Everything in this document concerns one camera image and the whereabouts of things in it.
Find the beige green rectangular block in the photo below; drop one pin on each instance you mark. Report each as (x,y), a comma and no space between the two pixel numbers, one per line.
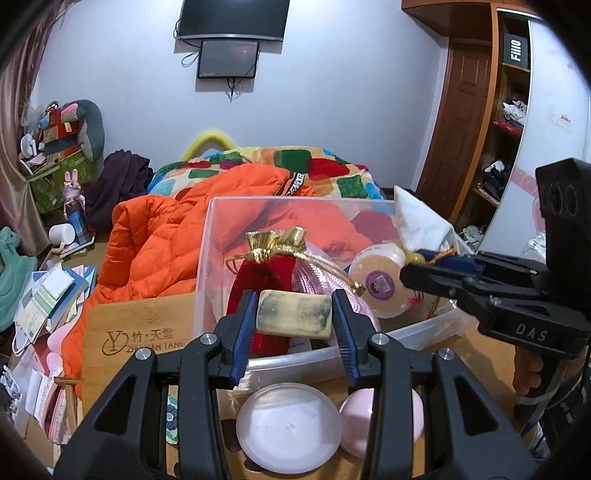
(295,314)

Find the grey plush cushion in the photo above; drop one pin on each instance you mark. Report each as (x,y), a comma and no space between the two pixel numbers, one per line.
(92,127)

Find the white mug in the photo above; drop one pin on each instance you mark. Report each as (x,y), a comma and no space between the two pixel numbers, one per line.
(62,235)

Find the rabbit figure bottle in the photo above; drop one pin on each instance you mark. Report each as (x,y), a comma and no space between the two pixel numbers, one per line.
(75,212)

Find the colourful patchwork blanket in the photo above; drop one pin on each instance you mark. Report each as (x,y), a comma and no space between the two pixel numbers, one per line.
(323,166)

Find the pile of colourful toys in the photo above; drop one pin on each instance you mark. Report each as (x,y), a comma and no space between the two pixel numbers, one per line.
(57,127)

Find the wall television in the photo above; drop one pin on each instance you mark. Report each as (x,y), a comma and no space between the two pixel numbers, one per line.
(231,16)

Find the floral coaster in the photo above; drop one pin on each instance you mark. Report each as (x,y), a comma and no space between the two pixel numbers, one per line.
(171,415)

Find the small wall monitor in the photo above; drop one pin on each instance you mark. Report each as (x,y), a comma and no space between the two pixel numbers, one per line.
(228,59)

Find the red velvet pouch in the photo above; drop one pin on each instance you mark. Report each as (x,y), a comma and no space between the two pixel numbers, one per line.
(263,277)

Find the striped pink curtain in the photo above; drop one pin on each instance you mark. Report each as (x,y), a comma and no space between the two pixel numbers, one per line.
(18,138)

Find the green patterned box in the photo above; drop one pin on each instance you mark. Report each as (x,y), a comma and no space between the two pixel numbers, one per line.
(53,182)

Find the pile of books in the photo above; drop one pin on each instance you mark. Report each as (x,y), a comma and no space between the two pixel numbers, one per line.
(51,300)

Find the green dinosaur plush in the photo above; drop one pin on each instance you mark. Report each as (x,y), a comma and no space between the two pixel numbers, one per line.
(14,277)

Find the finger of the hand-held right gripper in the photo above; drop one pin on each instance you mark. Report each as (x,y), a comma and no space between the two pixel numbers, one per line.
(508,267)
(438,284)

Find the dark purple cloth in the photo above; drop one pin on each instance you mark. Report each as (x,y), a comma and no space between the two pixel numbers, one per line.
(120,184)

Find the wooden door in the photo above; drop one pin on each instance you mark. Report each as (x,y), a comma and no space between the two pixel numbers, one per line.
(461,129)

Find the yellow plush item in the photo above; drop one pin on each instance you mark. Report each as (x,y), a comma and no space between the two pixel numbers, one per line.
(210,138)

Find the clear round lid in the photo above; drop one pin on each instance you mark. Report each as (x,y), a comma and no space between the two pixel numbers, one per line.
(288,424)

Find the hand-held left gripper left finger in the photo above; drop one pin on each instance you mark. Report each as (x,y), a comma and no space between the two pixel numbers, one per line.
(244,332)

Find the white sliding wardrobe door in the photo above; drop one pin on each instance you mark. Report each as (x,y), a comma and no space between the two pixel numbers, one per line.
(554,92)

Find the pink knitted bag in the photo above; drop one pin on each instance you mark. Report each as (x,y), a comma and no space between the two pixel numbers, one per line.
(318,277)

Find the person's right forearm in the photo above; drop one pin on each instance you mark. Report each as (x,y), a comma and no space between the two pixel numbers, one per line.
(575,401)

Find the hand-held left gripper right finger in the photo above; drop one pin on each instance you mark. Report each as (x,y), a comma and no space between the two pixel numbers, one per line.
(344,337)

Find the black box on shelf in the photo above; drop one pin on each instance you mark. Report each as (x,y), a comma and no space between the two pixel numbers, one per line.
(515,50)

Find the white cloth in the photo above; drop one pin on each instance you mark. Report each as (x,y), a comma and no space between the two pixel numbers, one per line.
(420,221)

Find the person's right hand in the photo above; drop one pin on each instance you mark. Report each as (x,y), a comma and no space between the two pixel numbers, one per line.
(522,374)

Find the wooden wardrobe shelves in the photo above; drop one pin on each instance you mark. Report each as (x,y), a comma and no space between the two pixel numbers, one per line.
(505,115)

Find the pink round lid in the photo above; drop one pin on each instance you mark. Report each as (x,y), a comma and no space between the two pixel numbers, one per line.
(355,420)

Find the wooden desk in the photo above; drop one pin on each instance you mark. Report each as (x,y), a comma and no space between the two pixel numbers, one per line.
(138,309)

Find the orange puffer jacket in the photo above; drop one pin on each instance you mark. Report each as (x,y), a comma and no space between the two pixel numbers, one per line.
(157,240)

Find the clear plastic storage bin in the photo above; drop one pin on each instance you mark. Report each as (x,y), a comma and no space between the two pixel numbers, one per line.
(217,240)

